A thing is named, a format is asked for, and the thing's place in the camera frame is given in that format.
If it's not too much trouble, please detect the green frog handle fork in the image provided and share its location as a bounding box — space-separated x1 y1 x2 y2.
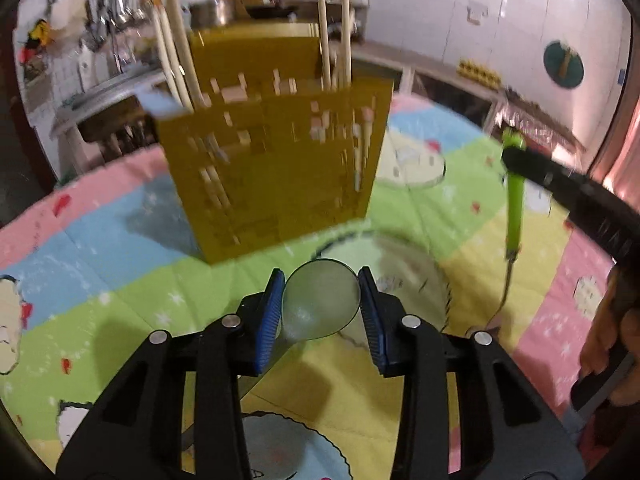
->
483 128 526 337

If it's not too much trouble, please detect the wooden chopstick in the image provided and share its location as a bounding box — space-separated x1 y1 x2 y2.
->
340 0 352 88
166 0 205 108
151 0 193 110
318 0 332 90

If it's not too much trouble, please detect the steel kitchen sink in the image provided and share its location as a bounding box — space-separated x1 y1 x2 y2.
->
50 70 165 143

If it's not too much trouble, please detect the person's right hand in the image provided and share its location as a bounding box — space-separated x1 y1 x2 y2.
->
579 266 640 406

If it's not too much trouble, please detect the colourful cartoon quilt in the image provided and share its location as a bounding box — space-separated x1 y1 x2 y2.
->
1 96 612 466

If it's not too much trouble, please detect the yellow egg tray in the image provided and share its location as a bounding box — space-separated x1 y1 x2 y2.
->
457 58 502 91

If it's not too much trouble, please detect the yellow perforated utensil holder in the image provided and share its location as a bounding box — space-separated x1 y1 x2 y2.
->
155 22 393 264

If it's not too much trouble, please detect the white soap bottle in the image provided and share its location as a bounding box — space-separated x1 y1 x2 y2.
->
78 42 98 92

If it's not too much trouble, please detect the steel cooking pot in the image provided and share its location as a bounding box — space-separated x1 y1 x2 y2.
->
189 0 236 30

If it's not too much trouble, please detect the green round wall object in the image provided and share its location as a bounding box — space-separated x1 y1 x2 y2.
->
542 40 585 90

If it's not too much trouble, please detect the white wall socket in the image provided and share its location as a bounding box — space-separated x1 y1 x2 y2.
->
466 0 489 26

